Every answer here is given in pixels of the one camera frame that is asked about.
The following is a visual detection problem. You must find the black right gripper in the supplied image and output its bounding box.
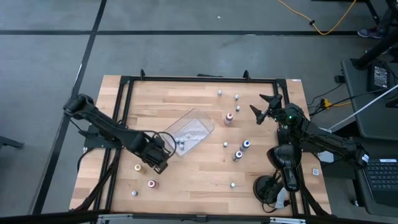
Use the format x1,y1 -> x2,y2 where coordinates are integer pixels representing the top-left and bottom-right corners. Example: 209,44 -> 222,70
249,94 -> 304,127

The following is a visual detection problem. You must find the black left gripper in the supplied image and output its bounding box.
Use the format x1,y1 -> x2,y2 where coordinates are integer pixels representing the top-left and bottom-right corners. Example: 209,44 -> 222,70
143,138 -> 170,175

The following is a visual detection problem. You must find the clear plastic bin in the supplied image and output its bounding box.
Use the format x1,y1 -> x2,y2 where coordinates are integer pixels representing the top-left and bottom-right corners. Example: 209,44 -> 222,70
164,108 -> 216,157

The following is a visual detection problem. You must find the black desk lamp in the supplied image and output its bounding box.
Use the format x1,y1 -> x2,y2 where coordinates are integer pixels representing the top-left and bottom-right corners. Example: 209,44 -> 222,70
252,144 -> 303,214

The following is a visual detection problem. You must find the black overhead rig bar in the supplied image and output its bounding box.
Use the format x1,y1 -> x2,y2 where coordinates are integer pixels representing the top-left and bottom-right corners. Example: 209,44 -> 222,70
0,210 -> 398,224

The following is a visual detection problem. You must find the white rod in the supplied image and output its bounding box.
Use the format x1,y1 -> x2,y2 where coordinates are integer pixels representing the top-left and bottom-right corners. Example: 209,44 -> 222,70
326,83 -> 398,133

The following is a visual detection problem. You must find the grey side table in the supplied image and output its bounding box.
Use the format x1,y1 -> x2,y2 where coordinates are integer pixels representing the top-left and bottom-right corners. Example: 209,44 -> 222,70
341,58 -> 398,141

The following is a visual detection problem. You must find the black power adapter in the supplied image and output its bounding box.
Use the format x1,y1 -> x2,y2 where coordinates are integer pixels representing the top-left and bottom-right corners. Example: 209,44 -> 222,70
366,60 -> 392,93

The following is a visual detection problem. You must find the black stand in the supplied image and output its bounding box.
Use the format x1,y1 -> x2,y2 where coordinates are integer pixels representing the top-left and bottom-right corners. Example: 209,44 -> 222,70
351,0 -> 398,71

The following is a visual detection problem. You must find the person's foot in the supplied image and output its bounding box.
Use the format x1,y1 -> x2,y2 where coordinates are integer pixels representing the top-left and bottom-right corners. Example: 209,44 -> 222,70
357,27 -> 385,40

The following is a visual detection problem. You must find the black keyboard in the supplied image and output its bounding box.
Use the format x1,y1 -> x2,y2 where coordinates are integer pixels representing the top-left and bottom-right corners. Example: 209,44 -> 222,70
359,157 -> 398,203

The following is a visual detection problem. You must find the black chair base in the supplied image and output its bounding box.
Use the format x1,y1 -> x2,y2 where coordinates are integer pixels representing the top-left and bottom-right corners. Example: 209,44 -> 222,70
0,136 -> 25,150

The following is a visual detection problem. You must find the black aluminium table frame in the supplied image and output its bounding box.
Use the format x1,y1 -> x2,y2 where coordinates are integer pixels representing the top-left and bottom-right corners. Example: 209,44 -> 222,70
70,68 -> 331,217

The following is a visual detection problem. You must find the yellow extension cable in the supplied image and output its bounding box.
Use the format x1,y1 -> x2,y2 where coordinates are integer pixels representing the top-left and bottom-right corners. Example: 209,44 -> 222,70
278,0 -> 358,35

